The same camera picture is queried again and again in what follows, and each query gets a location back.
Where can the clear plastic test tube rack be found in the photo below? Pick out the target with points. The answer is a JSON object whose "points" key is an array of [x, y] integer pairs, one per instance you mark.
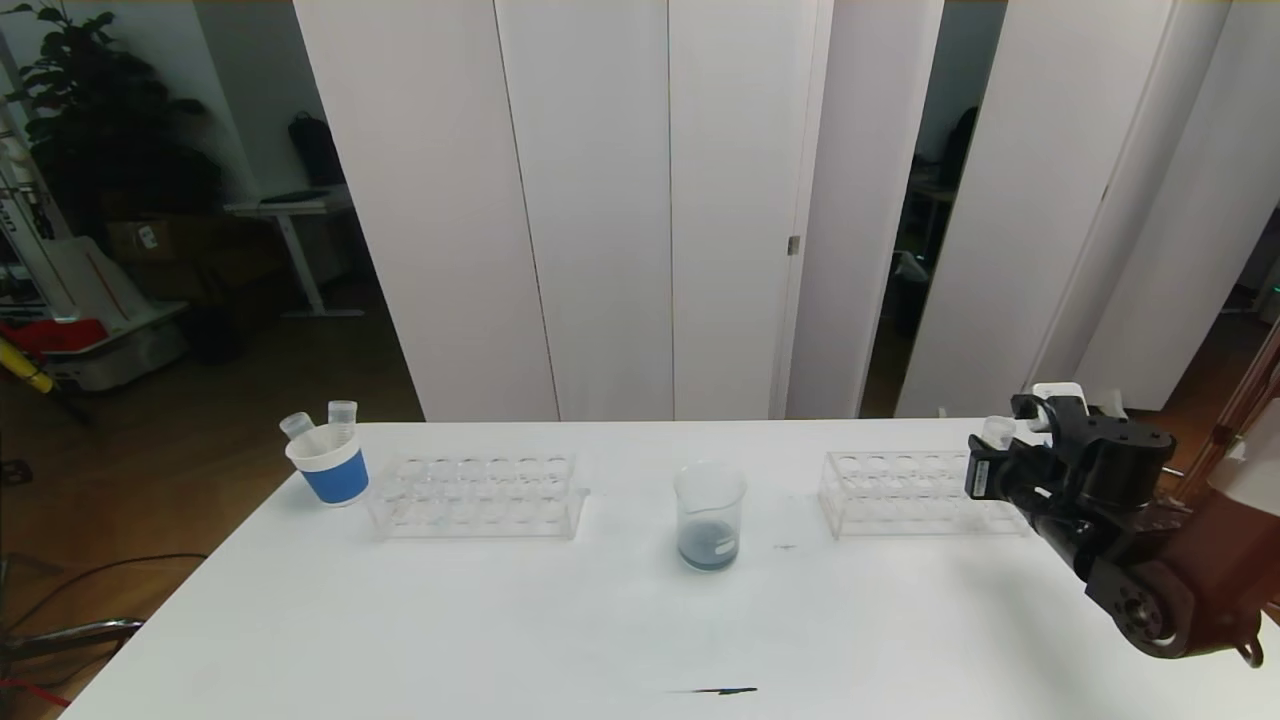
{"points": [[480, 500], [900, 500]]}

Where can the white mobile machine base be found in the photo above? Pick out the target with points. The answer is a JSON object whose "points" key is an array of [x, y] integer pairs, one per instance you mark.
{"points": [[90, 290]]}

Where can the black office chair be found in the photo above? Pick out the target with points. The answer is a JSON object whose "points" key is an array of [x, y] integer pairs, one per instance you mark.
{"points": [[962, 150]]}

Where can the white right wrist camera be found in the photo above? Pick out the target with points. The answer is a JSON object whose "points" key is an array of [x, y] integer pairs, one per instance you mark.
{"points": [[1058, 390]]}

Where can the blue pigment test tube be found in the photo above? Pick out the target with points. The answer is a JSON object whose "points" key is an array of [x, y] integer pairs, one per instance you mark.
{"points": [[297, 428]]}

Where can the white pigment test tube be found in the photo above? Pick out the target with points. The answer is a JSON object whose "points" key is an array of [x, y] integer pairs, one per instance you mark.
{"points": [[997, 433]]}

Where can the black backpack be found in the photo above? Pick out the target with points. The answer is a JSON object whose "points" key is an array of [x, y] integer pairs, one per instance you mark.
{"points": [[315, 150]]}

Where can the red pigment test tube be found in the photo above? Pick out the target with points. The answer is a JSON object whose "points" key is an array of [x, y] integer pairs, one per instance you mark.
{"points": [[342, 418]]}

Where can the white standing desk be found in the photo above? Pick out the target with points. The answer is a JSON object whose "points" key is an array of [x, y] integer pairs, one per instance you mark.
{"points": [[290, 210]]}

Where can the yellow black tool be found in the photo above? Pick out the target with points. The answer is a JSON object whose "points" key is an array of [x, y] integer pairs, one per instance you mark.
{"points": [[30, 375]]}

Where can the brown cardboard box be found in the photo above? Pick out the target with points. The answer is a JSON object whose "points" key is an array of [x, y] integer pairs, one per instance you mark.
{"points": [[175, 250]]}

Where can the dark green potted plant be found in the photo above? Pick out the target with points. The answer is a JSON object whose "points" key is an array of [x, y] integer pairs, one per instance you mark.
{"points": [[100, 120]]}

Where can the white screen foot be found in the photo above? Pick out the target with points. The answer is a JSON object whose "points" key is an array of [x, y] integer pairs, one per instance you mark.
{"points": [[1112, 405]]}

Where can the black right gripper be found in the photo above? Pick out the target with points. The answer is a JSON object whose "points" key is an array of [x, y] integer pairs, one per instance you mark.
{"points": [[981, 474]]}

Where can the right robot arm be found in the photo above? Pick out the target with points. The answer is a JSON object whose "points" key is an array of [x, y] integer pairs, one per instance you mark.
{"points": [[1130, 460]]}

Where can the red plastic item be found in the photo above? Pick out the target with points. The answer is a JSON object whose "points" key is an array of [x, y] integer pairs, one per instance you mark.
{"points": [[50, 335]]}

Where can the dark floor outlet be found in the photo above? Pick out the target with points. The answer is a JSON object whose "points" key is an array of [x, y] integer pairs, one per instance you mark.
{"points": [[14, 471]]}

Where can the white folding partition screen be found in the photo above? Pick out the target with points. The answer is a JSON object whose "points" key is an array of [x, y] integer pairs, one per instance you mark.
{"points": [[600, 200], [1050, 200]]}

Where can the grey metal stand leg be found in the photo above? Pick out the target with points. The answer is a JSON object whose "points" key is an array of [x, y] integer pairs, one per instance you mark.
{"points": [[90, 632]]}

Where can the clear plastic beaker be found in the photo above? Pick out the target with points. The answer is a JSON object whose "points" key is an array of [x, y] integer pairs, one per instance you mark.
{"points": [[710, 550]]}

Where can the white blue paper cup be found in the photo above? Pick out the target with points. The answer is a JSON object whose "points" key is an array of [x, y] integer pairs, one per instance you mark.
{"points": [[335, 482]]}

